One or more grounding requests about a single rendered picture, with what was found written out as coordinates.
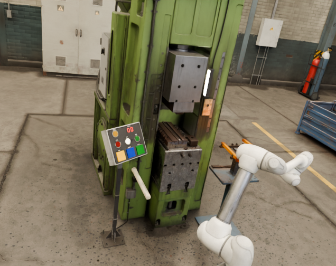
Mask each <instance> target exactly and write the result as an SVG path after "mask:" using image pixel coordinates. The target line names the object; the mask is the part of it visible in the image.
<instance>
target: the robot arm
mask: <svg viewBox="0 0 336 266"><path fill-rule="evenodd" d="M236 156H237V159H238V160H239V169H238V171H237V173H236V175H235V177H234V180H233V182H232V184H231V186H230V189H229V191H228V193H227V195H226V197H225V200H224V202H223V204H222V206H221V208H220V210H219V212H218V214H217V216H215V217H212V218H211V220H210V221H204V222H203V223H201V224H200V226H199V227H198V230H197V236H198V239H199V240H200V241H201V243H202V244H203V245H204V246H205V247H206V248H208V249H209V250H210V251H212V252H213V253H215V254H217V255H219V256H220V257H222V259H223V260H224V261H225V263H223V264H221V265H218V266H251V264H252V262H253V258H254V246H253V243H252V241H251V240H250V239H249V238H247V237H245V236H242V235H237V236H232V235H231V229H232V228H231V224H230V223H231V221H232V218H233V216H234V214H235V212H236V210H237V208H238V206H239V204H240V201H241V199H242V197H243V195H244V193H245V191H246V189H247V187H248V184H249V182H250V180H251V178H252V176H253V174H255V173H256V172H257V171H258V170H259V169H261V170H263V171H266V172H269V173H273V174H275V175H279V176H280V177H281V178H282V179H283V180H284V181H285V182H287V183H288V184H290V185H292V186H296V185H298V184H299V183H300V181H301V180H300V174H301V173H302V172H303V171H305V170H306V169H307V168H308V167H309V165H310V164H311V163H312V161H313V155H312V154H311V153H310V152H308V151H304V152H302V153H300V154H299V155H297V156H296V157H295V158H294V159H293V160H291V161H289V162H288V163H285V162H284V161H283V160H282V159H281V158H279V157H278V156H276V155H274V154H273V153H271V152H269V151H267V150H265V149H263V148H261V147H258V146H255V145H251V144H242V145H240V146H239V147H238V149H237V151H236Z"/></svg>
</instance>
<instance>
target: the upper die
mask: <svg viewBox="0 0 336 266"><path fill-rule="evenodd" d="M162 102H163V103H164V104H165V105H166V106H167V107H168V108H169V109H170V110H171V111H172V112H193V108H194V102H193V101H192V102H176V101H175V102H168V101H167V100H166V99H165V98H164V97H163V96H162Z"/></svg>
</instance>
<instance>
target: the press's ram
mask: <svg viewBox="0 0 336 266"><path fill-rule="evenodd" d="M207 62H208V57H206V56H204V55H202V54H200V53H198V52H196V51H194V50H192V49H190V48H188V51H187V52H182V51H176V50H173V49H172V46H169V52H168V56H167V64H166V71H165V79H164V86H163V93H162V96H163V97H164V98H165V99H166V100H167V101H168V102H175V101H176V102H192V101H193V102H200V98H201V92H202V87H203V82H204V76H205V73H206V67H207Z"/></svg>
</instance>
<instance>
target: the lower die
mask: <svg viewBox="0 0 336 266"><path fill-rule="evenodd" d="M164 122H167V121H162V122H159V123H158V125H159V126H160V128H159V129H158V135H159V130H160V129H161V128H162V130H163V131H164V132H165V133H166V134H164V135H163V141H164V143H165V144H166V146H167V147H168V148H181V147H186V146H187V142H188V140H187V139H186V138H185V137H184V136H183V135H182V134H181V132H179V130H177V128H175V126H174V124H172V123H171V122H167V123H168V124H169V125H170V126H171V127H172V129H173V130H174V131H175V132H176V133H177V134H178V135H179V136H180V137H181V139H182V141H179V139H178V138H177V137H176V136H175V134H174V133H173V132H172V131H171V130H170V129H169V128H168V126H167V125H166V124H165V123H164ZM166 135H167V136H168V138H167V136H166ZM164 136H165V140H164ZM175 146H176V147H175Z"/></svg>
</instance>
